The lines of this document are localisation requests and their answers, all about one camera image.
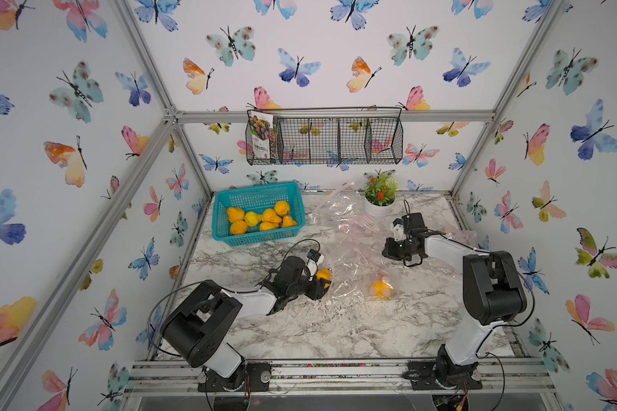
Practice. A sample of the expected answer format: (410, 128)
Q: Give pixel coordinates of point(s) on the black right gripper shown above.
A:
(388, 252)

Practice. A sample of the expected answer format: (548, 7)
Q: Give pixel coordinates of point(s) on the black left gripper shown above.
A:
(317, 290)

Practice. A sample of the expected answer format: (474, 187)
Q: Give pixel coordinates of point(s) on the yellow pear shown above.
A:
(239, 227)
(382, 288)
(270, 216)
(288, 222)
(324, 278)

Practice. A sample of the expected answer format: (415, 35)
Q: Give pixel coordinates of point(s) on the yellow-green pear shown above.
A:
(253, 219)

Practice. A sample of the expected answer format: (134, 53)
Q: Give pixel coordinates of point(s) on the orange pear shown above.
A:
(235, 214)

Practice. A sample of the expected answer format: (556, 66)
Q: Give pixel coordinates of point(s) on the clear zip-top bag with pears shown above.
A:
(469, 238)

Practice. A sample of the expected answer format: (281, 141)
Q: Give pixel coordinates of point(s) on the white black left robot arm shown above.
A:
(197, 328)

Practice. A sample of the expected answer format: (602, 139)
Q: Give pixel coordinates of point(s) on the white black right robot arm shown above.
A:
(492, 291)

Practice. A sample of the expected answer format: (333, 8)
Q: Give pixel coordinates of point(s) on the clear bag of lemons front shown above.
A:
(354, 266)

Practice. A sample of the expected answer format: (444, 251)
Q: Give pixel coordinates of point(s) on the white pot artificial plant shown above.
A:
(380, 192)

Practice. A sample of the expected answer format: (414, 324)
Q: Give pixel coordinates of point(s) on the teal plastic basket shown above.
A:
(257, 199)

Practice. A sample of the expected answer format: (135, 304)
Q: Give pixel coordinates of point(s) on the seed packet in basket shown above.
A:
(261, 127)

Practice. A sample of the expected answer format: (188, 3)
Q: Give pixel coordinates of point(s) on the black wire wall basket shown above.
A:
(333, 136)

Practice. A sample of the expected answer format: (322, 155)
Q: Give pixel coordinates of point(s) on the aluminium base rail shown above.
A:
(340, 377)

